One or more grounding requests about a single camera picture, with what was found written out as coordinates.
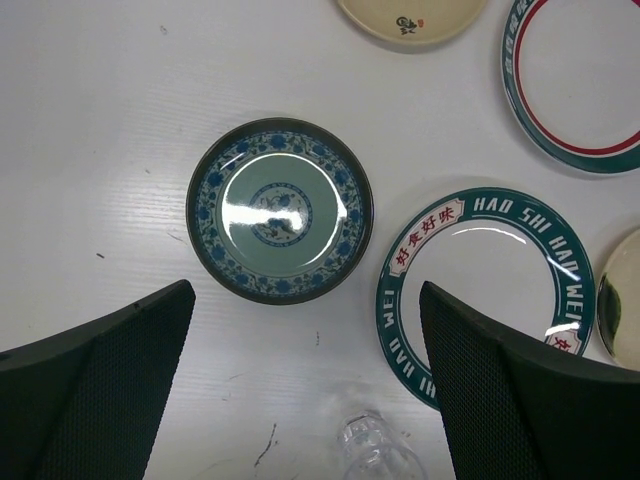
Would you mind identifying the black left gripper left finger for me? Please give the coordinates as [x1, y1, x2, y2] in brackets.
[1, 280, 196, 479]

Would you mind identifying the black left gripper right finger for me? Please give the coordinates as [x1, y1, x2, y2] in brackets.
[419, 282, 639, 479]

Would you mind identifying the green red ring plate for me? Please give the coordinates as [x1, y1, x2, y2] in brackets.
[500, 1, 639, 174]

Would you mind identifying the clear plastic cup on table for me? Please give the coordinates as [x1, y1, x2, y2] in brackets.
[337, 410, 428, 480]

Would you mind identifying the beige dish with dark spot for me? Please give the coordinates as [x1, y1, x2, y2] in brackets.
[597, 229, 639, 371]

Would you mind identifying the blue floral green dish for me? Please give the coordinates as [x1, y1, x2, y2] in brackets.
[186, 117, 374, 305]

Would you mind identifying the beige dish with flowers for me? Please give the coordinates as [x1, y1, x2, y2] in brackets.
[335, 0, 488, 53]

